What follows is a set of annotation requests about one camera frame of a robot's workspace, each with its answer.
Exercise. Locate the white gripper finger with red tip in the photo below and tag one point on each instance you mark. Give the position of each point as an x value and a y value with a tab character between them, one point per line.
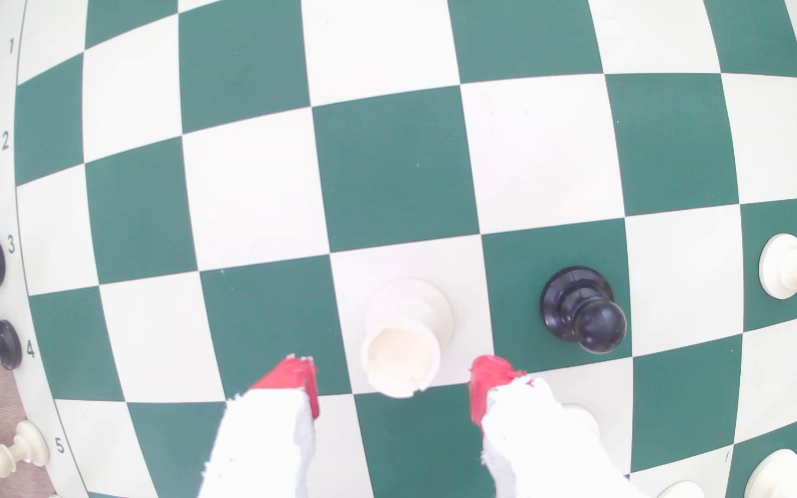
260	442
544	442

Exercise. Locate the white chess rook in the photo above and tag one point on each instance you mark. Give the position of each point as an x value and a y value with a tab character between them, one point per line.
405	332

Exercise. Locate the white chess piece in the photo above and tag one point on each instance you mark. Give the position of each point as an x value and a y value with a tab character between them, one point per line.
587	417
775	476
682	490

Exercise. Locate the green and white chess mat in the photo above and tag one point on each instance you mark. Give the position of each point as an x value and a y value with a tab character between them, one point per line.
398	166

